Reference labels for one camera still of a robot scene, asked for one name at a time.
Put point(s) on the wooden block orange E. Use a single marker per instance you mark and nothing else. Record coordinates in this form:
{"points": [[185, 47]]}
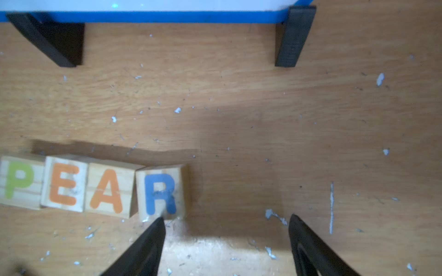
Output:
{"points": [[64, 182]]}

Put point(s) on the wooden block green P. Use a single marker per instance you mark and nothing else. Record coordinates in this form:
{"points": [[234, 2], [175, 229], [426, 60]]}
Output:
{"points": [[22, 180]]}

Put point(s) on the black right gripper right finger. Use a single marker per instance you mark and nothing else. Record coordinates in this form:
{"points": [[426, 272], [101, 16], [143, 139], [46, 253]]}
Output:
{"points": [[312, 256]]}

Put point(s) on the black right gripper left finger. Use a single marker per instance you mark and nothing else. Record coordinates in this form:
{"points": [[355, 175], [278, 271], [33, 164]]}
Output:
{"points": [[143, 257]]}

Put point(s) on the left black board foot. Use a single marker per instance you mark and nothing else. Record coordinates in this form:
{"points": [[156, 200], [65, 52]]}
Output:
{"points": [[63, 43]]}

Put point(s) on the right black board foot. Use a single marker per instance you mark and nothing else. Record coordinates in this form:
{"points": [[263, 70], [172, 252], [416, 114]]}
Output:
{"points": [[291, 35]]}

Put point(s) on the wooden block blue R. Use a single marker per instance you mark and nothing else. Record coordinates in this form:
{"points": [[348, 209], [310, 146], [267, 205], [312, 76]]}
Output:
{"points": [[163, 191]]}

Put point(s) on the white board reading PEAR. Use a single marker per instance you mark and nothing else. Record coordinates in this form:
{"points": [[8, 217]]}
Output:
{"points": [[148, 11]]}

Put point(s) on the black board foot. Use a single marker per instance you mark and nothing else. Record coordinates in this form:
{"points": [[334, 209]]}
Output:
{"points": [[63, 43], [291, 35]]}

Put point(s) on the wooden block orange A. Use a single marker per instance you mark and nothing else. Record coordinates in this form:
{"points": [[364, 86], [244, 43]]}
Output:
{"points": [[111, 188]]}

